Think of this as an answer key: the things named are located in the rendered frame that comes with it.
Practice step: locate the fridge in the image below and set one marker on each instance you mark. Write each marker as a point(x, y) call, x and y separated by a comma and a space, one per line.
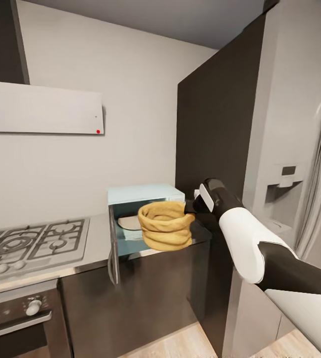
point(250, 116)

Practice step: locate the oven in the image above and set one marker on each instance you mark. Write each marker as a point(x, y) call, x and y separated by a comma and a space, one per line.
point(34, 322)

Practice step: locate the popcorn bag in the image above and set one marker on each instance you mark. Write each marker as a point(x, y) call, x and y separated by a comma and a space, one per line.
point(165, 225)

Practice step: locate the microwave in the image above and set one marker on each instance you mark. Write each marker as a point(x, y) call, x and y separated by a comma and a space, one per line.
point(123, 206)

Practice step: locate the burner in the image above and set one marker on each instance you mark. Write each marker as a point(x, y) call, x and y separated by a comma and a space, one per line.
point(35, 246)

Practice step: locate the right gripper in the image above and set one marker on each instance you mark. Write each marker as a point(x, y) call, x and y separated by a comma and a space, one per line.
point(192, 206)

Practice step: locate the range hood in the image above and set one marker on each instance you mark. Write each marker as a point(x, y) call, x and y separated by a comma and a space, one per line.
point(29, 108)

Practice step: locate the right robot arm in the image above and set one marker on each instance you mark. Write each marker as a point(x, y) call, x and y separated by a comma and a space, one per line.
point(264, 259)

